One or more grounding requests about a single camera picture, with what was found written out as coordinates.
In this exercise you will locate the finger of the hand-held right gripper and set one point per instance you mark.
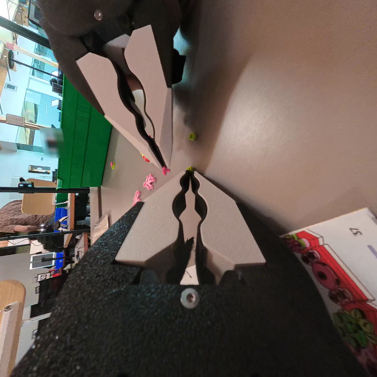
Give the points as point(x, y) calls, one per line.
point(153, 73)
point(100, 85)

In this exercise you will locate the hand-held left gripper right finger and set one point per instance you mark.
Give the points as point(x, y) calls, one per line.
point(229, 235)

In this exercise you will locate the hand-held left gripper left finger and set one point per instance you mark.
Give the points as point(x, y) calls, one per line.
point(153, 229)

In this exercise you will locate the small pink lego flower piece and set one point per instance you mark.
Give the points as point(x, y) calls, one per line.
point(165, 170)

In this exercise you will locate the pink lego branch piece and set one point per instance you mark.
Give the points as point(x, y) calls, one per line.
point(137, 198)
point(149, 181)

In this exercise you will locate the lego instruction booklet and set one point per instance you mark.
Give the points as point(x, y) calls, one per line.
point(338, 265)

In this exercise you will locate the clear plastic bag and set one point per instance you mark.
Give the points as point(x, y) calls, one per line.
point(101, 225)

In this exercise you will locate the green plastic bin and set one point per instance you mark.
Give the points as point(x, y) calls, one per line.
point(85, 141)

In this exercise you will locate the blue storage bins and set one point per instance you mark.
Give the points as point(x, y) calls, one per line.
point(60, 212)

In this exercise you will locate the black metal pole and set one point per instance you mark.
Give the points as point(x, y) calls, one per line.
point(44, 190)
point(44, 233)

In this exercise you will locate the wooden chair back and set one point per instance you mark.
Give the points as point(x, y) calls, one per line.
point(38, 201)

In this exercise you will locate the light wooden chair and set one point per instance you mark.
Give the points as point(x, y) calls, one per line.
point(11, 297)

